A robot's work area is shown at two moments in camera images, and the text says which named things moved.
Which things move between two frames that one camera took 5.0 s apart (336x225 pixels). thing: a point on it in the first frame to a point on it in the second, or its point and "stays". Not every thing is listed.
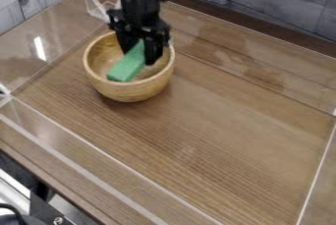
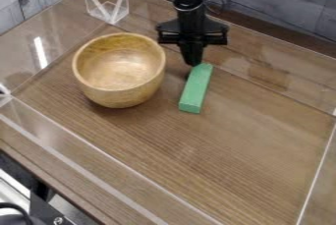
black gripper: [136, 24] to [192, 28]
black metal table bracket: [41, 210] stays
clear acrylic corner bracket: [98, 9] stays
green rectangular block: [129, 65] to [197, 87]
